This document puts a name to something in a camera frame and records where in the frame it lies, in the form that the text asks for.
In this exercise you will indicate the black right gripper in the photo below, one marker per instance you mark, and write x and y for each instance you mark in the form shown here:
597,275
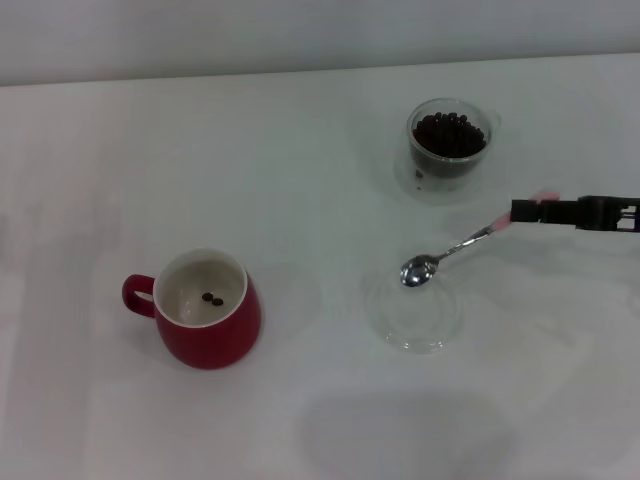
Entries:
605,214

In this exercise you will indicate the empty clear glass saucer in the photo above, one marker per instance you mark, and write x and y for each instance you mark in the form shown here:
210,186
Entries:
425,335

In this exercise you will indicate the clear glass cup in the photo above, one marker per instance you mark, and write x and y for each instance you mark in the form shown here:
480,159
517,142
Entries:
467,167

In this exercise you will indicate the coffee beans heap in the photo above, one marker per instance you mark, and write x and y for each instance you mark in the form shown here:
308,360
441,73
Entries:
445,137

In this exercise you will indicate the red ceramic mug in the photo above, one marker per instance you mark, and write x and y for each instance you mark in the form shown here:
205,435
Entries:
210,345

